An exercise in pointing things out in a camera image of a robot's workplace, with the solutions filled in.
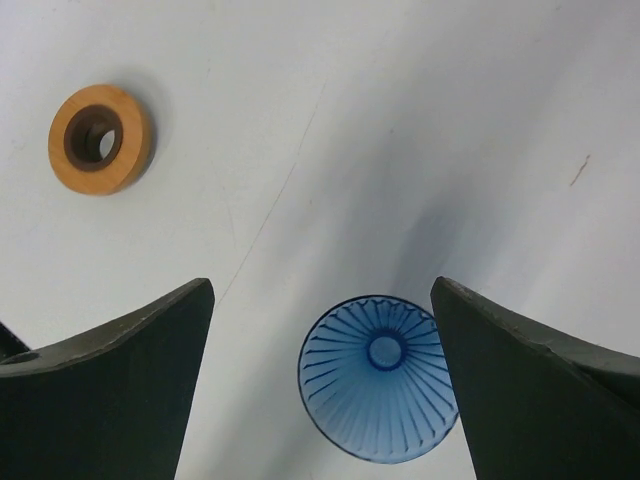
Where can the blue glass dripper cone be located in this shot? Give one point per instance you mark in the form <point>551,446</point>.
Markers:
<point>373,378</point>

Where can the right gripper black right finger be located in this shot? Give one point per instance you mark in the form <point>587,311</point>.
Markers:
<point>535,402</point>

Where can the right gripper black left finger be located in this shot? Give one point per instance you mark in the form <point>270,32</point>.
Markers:
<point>112,402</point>

